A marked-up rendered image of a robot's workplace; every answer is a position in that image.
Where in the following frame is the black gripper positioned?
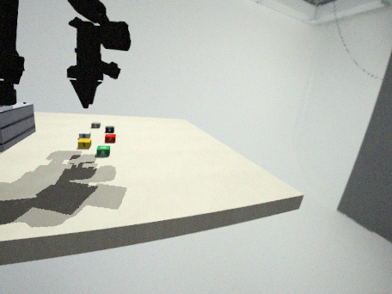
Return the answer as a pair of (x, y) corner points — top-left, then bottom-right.
(67, 45), (103, 108)

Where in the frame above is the yellow block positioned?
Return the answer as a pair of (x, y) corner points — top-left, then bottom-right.
(78, 138), (91, 149)

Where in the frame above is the red block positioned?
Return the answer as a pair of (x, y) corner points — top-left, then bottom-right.
(105, 134), (115, 143)

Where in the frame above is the green block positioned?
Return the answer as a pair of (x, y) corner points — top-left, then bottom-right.
(96, 146), (110, 156)

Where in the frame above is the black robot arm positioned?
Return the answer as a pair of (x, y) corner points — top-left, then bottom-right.
(0, 0), (131, 106)

